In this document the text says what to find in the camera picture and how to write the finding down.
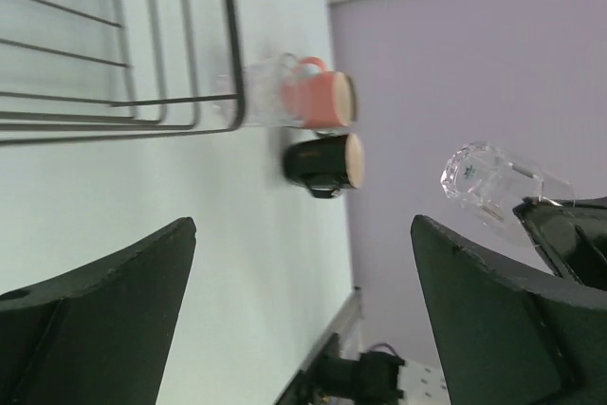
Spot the black ceramic mug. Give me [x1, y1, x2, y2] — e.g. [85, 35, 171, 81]
[282, 133, 365, 199]

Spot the aluminium frame rail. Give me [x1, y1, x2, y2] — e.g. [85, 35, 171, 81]
[297, 286, 363, 372]

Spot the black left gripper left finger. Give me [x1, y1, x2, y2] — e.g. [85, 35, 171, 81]
[1, 217, 196, 404]

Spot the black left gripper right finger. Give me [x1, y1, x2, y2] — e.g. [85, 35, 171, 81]
[411, 215, 606, 404]

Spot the clear faceted glass cup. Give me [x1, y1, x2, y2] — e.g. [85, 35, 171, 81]
[241, 52, 309, 128]

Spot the pink ceramic mug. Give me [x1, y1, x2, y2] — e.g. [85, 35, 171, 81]
[279, 56, 359, 130]

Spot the black wire dish rack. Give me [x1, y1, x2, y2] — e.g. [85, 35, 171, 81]
[1, 0, 246, 147]

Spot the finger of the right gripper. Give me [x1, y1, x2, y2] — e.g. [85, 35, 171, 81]
[513, 197, 606, 289]

